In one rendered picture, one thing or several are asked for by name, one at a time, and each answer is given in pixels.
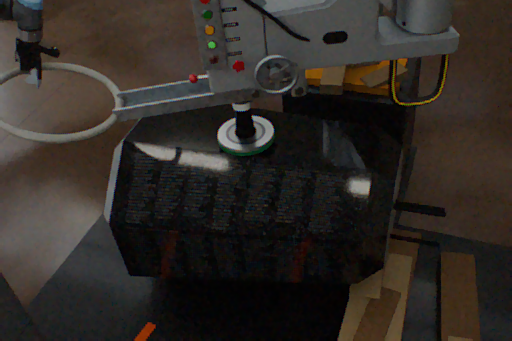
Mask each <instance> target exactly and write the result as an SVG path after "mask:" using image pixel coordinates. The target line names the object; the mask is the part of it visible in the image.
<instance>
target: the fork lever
mask: <svg viewBox="0 0 512 341"><path fill-rule="evenodd" d="M283 76H284V77H283V78H288V77H291V72H286V73H283ZM290 83H291V80H287V81H282V82H280V89H282V88H284V87H286V86H287V85H288V84H290ZM265 88H267V89H275V83H269V86H268V87H265ZM295 94H296V95H298V96H301V95H302V94H304V90H303V88H301V87H298V88H297V89H295ZM116 95H117V98H122V99H123V101H124V108H115V109H113V114H117V115H118V116H119V120H118V121H117V122H121V121H126V120H131V119H137V118H142V117H152V116H157V115H162V114H167V113H173V112H178V111H188V110H194V109H199V108H204V107H210V106H215V105H225V104H231V103H236V102H241V101H246V100H252V99H262V98H268V97H273V96H278V95H271V94H265V93H263V92H261V91H260V89H259V88H251V89H244V90H238V91H231V92H224V93H217V94H212V92H211V90H210V86H209V81H208V79H200V80H198V81H197V83H195V84H193V83H191V82H190V80H185V81H180V82H174V83H169V84H164V85H158V86H153V87H144V88H138V89H133V90H128V91H123V92H118V93H116Z"/></svg>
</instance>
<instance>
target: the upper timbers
mask: <svg viewBox="0 0 512 341"><path fill-rule="evenodd" d="M412 260H413V257H412V256H404V255H399V254H395V253H392V254H391V253H388V256H387V260H386V263H385V265H384V269H383V278H382V287H386V288H389V289H391V290H396V291H397V292H400V293H401V294H400V299H399V301H398V303H397V305H396V308H395V310H394V314H393V316H392V319H391V321H390V324H389V326H388V330H387V332H386V335H385V337H384V339H383V341H401V337H402V330H403V323H404V316H405V310H406V303H407V296H408V288H409V281H410V275H411V268H412ZM369 300H370V299H366V298H361V297H359V298H356V297H351V296H350V297H349V300H348V303H347V306H346V310H345V317H344V320H343V323H342V326H341V329H340V333H339V336H338V341H352V340H353V338H354V336H355V332H356V331H357V328H358V327H359V324H360V323H361V319H362V316H363V315H364V312H365V311H366V308H367V304H368V303H369Z"/></svg>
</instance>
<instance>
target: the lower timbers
mask: <svg viewBox="0 0 512 341"><path fill-rule="evenodd" d="M392 234H395V235H399V236H401V235H403V236H407V237H412V238H421V233H415V232H411V231H404V230H400V229H396V228H392ZM418 248H419V243H411V242H407V241H403V240H394V239H391V242H390V247H389V251H388V253H391V254H392V253H395V254H399V255H404V256H412V257H413V260H412V268H411V275H410V281H409V288H408V296H407V303H406V309H407V304H408V299H409V295H410V290H411V285H412V281H413V276H414V271H415V267H416V258H417V253H418ZM475 275H476V270H475V263H474V255H473V254H467V253H454V252H448V251H443V252H442V251H440V253H439V260H438V280H439V290H438V302H439V318H438V324H439V341H447V337H448V336H452V337H461V338H465V339H473V341H481V338H480V323H479V315H478V310H479V308H478V300H477V285H476V278H475Z"/></svg>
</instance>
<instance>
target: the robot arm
mask: <svg viewBox="0 0 512 341"><path fill-rule="evenodd" d="M42 13H43V0H0V19H1V20H8V21H17V23H18V24H17V33H18V37H16V49H15V62H19V68H20V70H31V73H24V74H27V75H30V76H29V77H27V78H26V79H25V81H26V82H27V83H31V84H36V85H37V88H36V90H37V89H39V87H40V83H41V79H42V69H41V63H42V58H41V52H42V53H44V54H46V55H50V56H52V57H54V58H59V56H60V51H59V49H57V48H56V47H54V46H49V45H47V44H45V43H41V42H40V40H41V39H43V16H42ZM16 53H17V55H18V59H16ZM35 67H36V68H35Z"/></svg>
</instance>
